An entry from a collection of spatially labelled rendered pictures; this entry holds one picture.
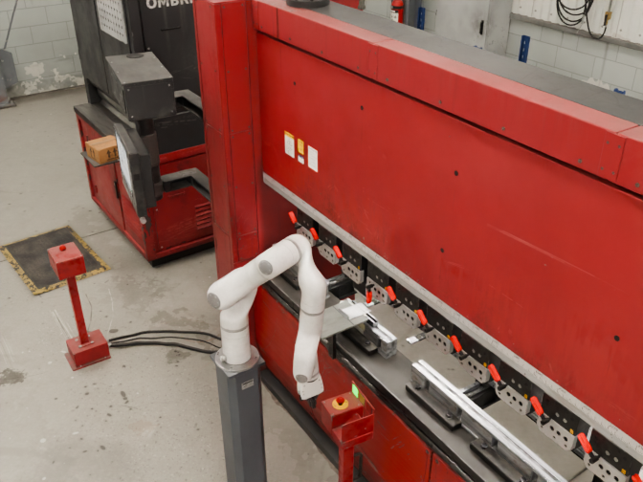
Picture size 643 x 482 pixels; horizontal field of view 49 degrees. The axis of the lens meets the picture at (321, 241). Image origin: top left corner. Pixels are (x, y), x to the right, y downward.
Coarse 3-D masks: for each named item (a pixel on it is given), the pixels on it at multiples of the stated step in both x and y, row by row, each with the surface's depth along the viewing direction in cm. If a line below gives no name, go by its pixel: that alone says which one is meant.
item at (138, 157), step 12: (120, 132) 371; (132, 132) 378; (132, 144) 356; (132, 156) 348; (144, 156) 353; (132, 168) 351; (144, 168) 356; (132, 180) 354; (144, 180) 359; (132, 192) 366; (144, 192) 363; (132, 204) 375; (144, 204) 362; (156, 204) 369
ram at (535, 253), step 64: (320, 64) 298; (320, 128) 313; (384, 128) 273; (448, 128) 242; (320, 192) 330; (384, 192) 285; (448, 192) 251; (512, 192) 224; (576, 192) 203; (384, 256) 299; (448, 256) 262; (512, 256) 233; (576, 256) 210; (640, 256) 191; (512, 320) 242; (576, 320) 217; (640, 320) 197; (576, 384) 225; (640, 384) 203
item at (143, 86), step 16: (112, 64) 358; (128, 64) 358; (144, 64) 358; (160, 64) 358; (112, 80) 369; (128, 80) 335; (144, 80) 335; (160, 80) 338; (128, 96) 335; (144, 96) 338; (160, 96) 341; (128, 112) 339; (144, 112) 342; (160, 112) 345; (144, 128) 387; (144, 144) 391; (160, 176) 407; (160, 192) 409
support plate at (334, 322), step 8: (336, 304) 339; (344, 304) 339; (328, 312) 334; (336, 312) 334; (328, 320) 328; (336, 320) 328; (344, 320) 328; (352, 320) 328; (360, 320) 328; (328, 328) 323; (336, 328) 323; (344, 328) 323; (328, 336) 319
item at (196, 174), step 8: (192, 168) 424; (168, 176) 415; (176, 176) 415; (184, 176) 415; (192, 176) 415; (200, 176) 415; (168, 184) 410; (176, 184) 420; (184, 184) 420; (192, 184) 420; (200, 184) 406; (208, 184) 406; (200, 192) 411; (208, 192) 410
